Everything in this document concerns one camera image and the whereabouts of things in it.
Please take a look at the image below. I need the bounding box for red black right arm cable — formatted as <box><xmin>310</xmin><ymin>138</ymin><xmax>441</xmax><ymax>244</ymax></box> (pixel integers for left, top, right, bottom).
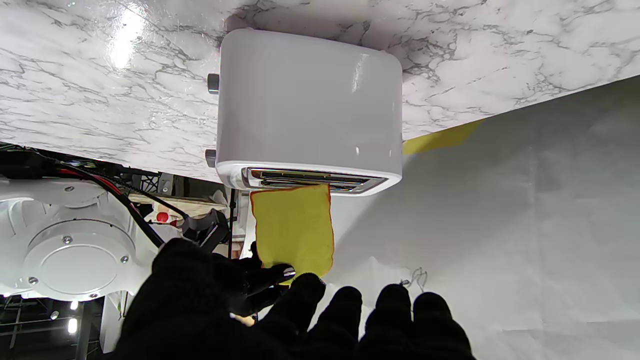
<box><xmin>30</xmin><ymin>160</ymin><xmax>191</xmax><ymax>248</ymax></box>

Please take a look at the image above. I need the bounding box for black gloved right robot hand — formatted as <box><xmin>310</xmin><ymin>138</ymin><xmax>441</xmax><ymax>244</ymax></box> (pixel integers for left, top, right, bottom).
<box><xmin>212</xmin><ymin>241</ymin><xmax>297</xmax><ymax>322</ymax></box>

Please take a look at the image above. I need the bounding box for white two-slot toaster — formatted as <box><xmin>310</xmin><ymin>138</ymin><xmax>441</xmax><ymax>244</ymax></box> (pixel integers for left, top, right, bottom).
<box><xmin>205</xmin><ymin>28</ymin><xmax>404</xmax><ymax>197</ymax></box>

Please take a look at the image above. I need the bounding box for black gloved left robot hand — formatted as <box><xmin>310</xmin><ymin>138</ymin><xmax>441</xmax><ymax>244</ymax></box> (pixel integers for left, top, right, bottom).
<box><xmin>107</xmin><ymin>238</ymin><xmax>477</xmax><ymax>360</ymax></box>

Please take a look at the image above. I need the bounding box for white crumpled backdrop sheet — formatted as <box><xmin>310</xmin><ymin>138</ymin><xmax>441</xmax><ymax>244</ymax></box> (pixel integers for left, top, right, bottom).
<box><xmin>310</xmin><ymin>75</ymin><xmax>640</xmax><ymax>360</ymax></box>

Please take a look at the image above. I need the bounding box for yellow toy toast slice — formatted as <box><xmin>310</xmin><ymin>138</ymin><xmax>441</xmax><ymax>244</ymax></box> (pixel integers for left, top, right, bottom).
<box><xmin>250</xmin><ymin>184</ymin><xmax>335</xmax><ymax>286</ymax></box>

